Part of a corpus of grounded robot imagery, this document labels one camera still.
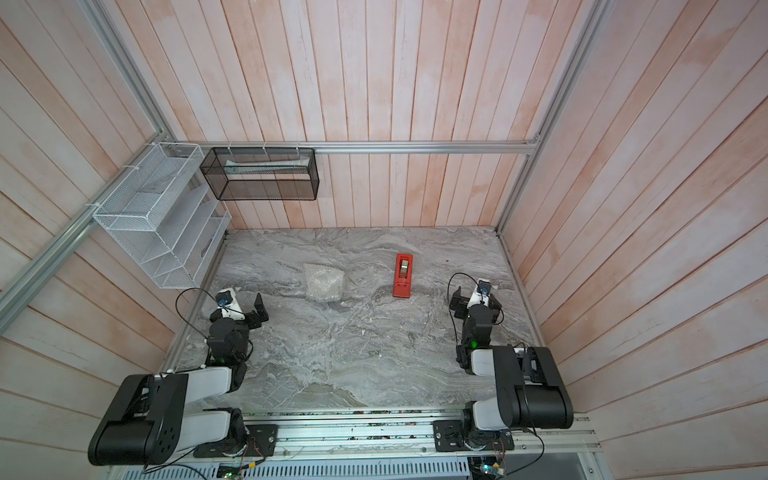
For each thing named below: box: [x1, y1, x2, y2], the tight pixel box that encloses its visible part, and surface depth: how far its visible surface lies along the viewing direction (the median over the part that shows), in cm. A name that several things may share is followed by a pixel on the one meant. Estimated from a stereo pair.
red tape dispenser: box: [392, 254, 414, 299], surface depth 103 cm
